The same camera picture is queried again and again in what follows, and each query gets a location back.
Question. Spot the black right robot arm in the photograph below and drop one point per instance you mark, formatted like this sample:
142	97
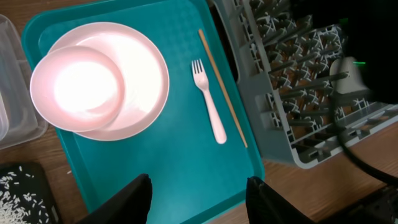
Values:
371	27

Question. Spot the teal plastic tray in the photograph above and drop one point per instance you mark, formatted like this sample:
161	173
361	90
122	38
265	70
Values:
194	178

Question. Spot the white plastic fork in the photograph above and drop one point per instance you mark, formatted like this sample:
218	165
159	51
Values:
202	83

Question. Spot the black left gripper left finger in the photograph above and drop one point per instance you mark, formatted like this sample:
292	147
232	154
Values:
129	205

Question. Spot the small pink plate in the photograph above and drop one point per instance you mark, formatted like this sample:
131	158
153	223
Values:
77	89

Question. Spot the large pink plate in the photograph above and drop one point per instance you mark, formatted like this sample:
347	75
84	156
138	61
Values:
143	67

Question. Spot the white cup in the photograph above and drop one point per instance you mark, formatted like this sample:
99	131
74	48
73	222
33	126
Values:
348	69

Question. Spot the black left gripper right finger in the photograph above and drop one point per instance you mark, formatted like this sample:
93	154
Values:
265	205

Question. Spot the grey dishwasher rack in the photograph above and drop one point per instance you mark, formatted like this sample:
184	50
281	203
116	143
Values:
284	80

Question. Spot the clear plastic bin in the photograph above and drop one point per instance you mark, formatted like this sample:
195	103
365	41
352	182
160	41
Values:
20	122

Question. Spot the wooden chopstick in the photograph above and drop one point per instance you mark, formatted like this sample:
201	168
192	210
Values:
222	86

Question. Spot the black tray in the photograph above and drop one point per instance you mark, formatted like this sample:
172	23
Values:
42	185

